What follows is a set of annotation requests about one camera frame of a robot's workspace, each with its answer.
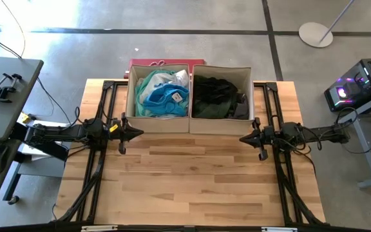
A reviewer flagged black floor cable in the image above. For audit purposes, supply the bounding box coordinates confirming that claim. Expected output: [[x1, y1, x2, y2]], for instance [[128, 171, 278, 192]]
[[36, 76, 82, 128]]

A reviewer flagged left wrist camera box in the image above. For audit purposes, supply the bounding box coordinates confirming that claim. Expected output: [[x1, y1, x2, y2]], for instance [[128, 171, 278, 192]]
[[109, 124, 122, 140]]

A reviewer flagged beige fabric storage bin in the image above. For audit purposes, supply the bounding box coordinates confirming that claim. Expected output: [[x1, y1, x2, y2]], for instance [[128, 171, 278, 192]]
[[188, 64, 256, 136], [124, 63, 191, 134]]

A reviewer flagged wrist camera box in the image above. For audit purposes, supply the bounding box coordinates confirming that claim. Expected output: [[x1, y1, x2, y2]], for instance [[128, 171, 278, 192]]
[[261, 127, 275, 144], [109, 124, 122, 140]]

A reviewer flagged teal green garment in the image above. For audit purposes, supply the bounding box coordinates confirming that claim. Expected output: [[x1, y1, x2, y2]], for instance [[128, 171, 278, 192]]
[[135, 70, 167, 117]]

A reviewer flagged white edge bracket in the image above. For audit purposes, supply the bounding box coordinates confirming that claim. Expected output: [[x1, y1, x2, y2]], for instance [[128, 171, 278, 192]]
[[261, 226, 298, 232], [81, 225, 119, 232]]

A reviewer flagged black RGB computer tower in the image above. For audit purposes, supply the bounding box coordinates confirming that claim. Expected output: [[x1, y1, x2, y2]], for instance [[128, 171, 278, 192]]
[[323, 57, 371, 113]]

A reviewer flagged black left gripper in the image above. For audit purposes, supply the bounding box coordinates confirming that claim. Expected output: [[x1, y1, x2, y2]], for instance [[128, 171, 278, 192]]
[[108, 112, 145, 155]]

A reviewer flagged white garment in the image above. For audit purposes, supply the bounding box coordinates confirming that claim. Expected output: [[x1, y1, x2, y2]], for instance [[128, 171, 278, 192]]
[[169, 68, 190, 88]]

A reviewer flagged yellow cable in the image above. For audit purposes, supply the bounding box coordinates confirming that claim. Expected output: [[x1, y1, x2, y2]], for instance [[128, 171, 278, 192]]
[[0, 0, 27, 59]]

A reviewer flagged grey round-base stand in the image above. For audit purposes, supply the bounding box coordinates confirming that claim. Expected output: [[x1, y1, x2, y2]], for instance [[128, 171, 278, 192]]
[[298, 0, 356, 49]]

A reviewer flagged pale blue garment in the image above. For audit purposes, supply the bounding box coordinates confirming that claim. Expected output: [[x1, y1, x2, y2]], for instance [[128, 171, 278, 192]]
[[140, 71, 178, 96]]

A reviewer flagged black table edge rail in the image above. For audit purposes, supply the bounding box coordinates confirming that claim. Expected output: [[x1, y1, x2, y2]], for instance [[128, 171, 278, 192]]
[[48, 221, 371, 232]]

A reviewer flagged dark green garment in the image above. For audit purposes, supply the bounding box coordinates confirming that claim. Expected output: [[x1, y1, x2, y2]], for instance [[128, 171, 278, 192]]
[[192, 95, 238, 119]]

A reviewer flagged black garment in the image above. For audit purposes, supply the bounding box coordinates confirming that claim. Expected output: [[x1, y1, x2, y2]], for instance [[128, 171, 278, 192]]
[[193, 75, 240, 106]]

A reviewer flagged red flat box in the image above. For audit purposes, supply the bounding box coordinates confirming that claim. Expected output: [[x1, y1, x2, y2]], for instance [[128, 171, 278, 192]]
[[128, 58, 206, 74]]

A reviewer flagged black desk clamp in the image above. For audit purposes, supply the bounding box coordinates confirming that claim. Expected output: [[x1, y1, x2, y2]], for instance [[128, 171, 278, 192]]
[[0, 73, 23, 104]]

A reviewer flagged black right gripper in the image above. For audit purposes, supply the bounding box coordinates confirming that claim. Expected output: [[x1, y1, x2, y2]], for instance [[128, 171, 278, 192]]
[[239, 117, 276, 161]]

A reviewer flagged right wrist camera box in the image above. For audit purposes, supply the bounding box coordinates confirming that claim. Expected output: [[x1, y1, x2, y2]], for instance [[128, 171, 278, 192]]
[[261, 127, 275, 144]]

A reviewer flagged bright blue garment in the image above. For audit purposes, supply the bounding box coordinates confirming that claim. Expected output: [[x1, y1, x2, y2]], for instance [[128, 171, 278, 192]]
[[142, 84, 190, 118]]

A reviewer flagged dark grey garment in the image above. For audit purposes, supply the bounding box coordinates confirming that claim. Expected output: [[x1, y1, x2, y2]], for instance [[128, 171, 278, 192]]
[[227, 92, 250, 121]]

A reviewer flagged black aluminium support frame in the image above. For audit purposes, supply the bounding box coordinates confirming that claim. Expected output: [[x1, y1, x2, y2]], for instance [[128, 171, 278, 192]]
[[55, 79, 129, 224], [252, 80, 327, 226]]

